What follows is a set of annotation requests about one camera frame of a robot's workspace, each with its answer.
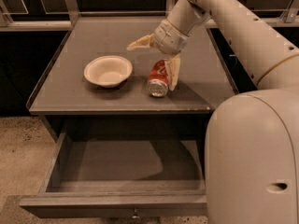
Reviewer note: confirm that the metal drawer knob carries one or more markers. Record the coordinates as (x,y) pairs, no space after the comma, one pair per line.
(135,214)

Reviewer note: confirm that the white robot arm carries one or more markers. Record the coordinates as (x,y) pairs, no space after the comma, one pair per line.
(252,139)

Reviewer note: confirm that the open grey top drawer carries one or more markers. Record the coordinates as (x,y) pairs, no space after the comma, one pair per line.
(111,178)

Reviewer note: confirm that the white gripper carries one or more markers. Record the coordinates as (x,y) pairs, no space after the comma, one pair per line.
(169,39)

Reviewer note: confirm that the metal railing frame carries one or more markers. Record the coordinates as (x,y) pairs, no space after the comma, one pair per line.
(37,13)

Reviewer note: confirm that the white paper bowl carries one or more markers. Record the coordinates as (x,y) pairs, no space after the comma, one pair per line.
(108,71)

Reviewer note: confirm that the red coke can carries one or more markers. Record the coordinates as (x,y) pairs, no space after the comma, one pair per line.
(158,84)

